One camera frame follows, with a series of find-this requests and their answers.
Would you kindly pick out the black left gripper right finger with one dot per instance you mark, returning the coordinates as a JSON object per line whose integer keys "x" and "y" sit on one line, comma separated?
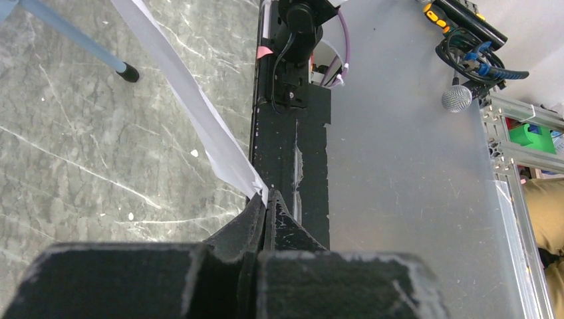
{"x": 297, "y": 277}

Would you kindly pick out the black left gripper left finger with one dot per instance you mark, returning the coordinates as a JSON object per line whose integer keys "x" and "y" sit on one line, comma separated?
{"x": 214, "y": 278}

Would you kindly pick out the white sheet music page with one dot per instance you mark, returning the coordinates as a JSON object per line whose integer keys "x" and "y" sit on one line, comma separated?
{"x": 226, "y": 157}

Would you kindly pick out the light blue music stand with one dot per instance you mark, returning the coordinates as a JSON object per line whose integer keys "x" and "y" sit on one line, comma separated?
{"x": 53, "y": 19}

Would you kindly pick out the grey mesh microphone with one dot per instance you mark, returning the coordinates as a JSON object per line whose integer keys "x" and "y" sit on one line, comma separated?
{"x": 460, "y": 96}

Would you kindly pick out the green plastic part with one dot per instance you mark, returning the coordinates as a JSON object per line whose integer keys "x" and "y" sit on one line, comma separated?
{"x": 534, "y": 137}

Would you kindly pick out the orange black screwdriver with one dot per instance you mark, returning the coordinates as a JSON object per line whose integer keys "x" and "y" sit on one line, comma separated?
{"x": 449, "y": 15}

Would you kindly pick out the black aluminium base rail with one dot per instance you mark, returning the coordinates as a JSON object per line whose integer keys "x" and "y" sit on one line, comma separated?
{"x": 291, "y": 111}

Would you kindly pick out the silver aluminium frame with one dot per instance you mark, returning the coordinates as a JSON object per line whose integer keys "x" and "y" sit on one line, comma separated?
{"x": 506, "y": 158}

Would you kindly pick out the blue handled pliers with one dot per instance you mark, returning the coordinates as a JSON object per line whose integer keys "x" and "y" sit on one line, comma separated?
{"x": 481, "y": 60}

